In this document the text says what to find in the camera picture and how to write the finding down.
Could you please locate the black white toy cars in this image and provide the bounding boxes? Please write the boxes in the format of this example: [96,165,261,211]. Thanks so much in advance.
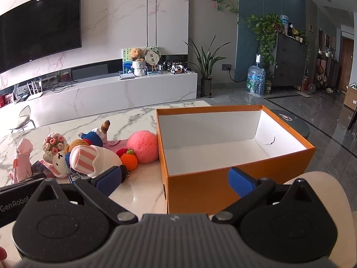
[162,61,191,74]

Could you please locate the round decorative fan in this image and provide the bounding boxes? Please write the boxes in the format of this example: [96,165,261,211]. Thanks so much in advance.
[143,46,160,71]

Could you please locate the pink plush figure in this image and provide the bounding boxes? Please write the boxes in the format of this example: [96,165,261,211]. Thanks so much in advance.
[9,138,34,183]

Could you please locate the white crochet pot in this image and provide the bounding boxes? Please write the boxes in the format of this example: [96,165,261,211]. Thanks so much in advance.
[132,59,147,77]

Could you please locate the white marble TV console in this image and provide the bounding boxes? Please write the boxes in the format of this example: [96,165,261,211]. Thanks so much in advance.
[0,71,198,129]

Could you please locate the pink fluffy pom-pom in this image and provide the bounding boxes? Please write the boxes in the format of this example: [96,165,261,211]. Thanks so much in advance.
[126,131,160,165]

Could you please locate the grey round stool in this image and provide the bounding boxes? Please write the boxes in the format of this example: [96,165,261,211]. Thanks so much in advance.
[269,109,311,146]

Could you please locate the beige cushion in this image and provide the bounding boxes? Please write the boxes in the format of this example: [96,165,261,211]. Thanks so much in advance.
[283,170,353,268]

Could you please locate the long-leaf potted floor plant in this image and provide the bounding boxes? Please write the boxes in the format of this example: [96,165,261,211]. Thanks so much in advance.
[184,36,232,98]

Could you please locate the cluttered hallway shelf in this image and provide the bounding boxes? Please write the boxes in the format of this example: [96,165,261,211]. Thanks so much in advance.
[315,47,339,90]

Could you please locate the pink card holder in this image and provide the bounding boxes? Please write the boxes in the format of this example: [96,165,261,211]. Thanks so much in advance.
[102,139,130,153]

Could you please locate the red gift boxes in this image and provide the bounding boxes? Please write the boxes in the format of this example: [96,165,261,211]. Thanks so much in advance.
[0,93,15,109]

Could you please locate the black cables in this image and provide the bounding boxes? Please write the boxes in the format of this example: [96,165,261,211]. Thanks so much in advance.
[51,79,78,92]

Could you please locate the trailing pothos plant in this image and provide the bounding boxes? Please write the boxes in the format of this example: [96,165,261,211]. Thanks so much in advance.
[245,13,283,73]

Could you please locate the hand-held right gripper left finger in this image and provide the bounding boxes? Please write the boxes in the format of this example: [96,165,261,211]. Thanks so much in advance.
[28,165,138,225]

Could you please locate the wooden door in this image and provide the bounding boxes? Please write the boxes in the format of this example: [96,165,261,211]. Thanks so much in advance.
[341,35,355,88]

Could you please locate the blue green painting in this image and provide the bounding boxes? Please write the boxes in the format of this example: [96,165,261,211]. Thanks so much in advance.
[122,48,136,74]

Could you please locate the black television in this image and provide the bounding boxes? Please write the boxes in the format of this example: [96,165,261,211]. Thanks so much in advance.
[0,0,83,74]

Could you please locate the white chair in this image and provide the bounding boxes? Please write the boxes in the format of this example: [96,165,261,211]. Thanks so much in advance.
[10,105,36,134]

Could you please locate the orange cardboard box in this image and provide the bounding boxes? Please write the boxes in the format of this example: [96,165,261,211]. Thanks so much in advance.
[156,105,317,215]

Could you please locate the dark photo card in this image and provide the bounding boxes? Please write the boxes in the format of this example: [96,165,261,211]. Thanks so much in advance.
[30,160,55,178]

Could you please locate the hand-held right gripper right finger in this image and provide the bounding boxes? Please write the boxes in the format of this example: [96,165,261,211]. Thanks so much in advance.
[213,167,328,224]

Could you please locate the pink striped white plush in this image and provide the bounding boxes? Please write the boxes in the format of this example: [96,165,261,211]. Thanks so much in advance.
[69,145,123,178]

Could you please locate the orange crochet tangerine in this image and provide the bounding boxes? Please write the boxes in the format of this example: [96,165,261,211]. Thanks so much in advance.
[116,149,138,171]

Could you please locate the brown cardboard carton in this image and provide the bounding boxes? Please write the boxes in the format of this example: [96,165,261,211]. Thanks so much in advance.
[343,83,357,110]

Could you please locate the blue water jug with pump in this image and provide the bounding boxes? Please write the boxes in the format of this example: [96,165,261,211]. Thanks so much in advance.
[246,54,266,98]

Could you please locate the crochet bunny with flower bouquet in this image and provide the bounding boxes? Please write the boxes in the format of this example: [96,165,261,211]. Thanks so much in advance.
[43,132,73,178]

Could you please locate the dark grey cabinet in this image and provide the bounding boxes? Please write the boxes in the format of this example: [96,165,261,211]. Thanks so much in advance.
[272,32,309,88]

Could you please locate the sailor duck plush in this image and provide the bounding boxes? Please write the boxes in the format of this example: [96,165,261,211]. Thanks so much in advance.
[79,119,111,147]

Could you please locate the white router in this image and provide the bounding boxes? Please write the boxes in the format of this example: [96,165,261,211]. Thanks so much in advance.
[26,80,43,101]

